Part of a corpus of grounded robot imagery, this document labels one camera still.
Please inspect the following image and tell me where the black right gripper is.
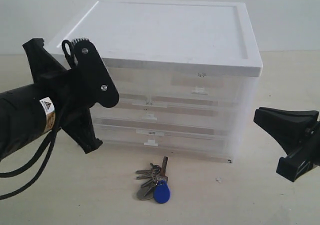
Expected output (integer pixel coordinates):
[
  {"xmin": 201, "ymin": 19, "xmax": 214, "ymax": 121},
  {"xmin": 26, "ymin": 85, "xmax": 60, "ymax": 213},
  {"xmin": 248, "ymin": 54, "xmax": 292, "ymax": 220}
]
[{"xmin": 22, "ymin": 38, "xmax": 120, "ymax": 154}]

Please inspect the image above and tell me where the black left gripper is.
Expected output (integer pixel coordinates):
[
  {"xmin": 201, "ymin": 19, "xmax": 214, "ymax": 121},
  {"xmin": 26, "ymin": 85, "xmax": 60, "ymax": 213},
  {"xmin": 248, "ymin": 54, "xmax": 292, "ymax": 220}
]
[{"xmin": 253, "ymin": 107, "xmax": 320, "ymax": 182}]

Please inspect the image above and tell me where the key bunch with blue fob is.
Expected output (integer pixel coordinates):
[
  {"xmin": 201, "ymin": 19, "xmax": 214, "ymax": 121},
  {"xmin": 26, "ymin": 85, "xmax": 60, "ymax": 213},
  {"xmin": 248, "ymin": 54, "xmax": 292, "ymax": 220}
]
[{"xmin": 135, "ymin": 156, "xmax": 171, "ymax": 204}]

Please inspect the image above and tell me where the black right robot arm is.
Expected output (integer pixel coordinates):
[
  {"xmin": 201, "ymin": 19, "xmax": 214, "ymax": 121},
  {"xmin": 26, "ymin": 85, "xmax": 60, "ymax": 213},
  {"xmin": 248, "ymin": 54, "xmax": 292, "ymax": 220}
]
[{"xmin": 0, "ymin": 38, "xmax": 120, "ymax": 158}]

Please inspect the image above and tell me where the clear top right drawer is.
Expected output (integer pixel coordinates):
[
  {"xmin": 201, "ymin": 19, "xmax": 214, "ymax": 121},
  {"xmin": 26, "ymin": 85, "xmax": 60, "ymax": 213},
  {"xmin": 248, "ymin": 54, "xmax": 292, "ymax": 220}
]
[{"xmin": 108, "ymin": 67, "xmax": 258, "ymax": 105}]

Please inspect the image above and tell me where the clear drawer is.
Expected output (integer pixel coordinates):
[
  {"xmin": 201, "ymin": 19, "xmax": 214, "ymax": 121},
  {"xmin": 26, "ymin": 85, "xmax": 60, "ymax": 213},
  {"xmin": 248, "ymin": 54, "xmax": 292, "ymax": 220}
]
[
  {"xmin": 91, "ymin": 102, "xmax": 236, "ymax": 136},
  {"xmin": 108, "ymin": 67, "xmax": 258, "ymax": 105},
  {"xmin": 94, "ymin": 119, "xmax": 234, "ymax": 164}
]

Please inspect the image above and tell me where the clear bottom drawer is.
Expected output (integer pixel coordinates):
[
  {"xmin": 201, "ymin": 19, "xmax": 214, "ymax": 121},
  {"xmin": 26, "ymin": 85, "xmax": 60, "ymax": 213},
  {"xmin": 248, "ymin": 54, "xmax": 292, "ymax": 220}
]
[{"xmin": 94, "ymin": 119, "xmax": 234, "ymax": 164}]

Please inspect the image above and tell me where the clear middle drawer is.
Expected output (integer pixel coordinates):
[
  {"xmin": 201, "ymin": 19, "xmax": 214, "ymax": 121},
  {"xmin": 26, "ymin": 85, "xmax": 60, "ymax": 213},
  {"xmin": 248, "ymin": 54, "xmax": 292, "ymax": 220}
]
[{"xmin": 91, "ymin": 102, "xmax": 236, "ymax": 136}]

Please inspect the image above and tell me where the white clear drawer cabinet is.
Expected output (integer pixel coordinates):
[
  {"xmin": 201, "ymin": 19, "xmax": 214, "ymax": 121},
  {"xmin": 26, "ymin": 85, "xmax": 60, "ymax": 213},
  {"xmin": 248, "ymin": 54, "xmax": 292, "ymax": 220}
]
[{"xmin": 45, "ymin": 0, "xmax": 263, "ymax": 164}]

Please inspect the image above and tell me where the black cable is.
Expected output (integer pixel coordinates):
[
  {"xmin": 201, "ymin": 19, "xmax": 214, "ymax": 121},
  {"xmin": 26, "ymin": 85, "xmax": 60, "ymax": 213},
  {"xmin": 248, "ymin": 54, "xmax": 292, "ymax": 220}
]
[{"xmin": 0, "ymin": 39, "xmax": 81, "ymax": 200}]

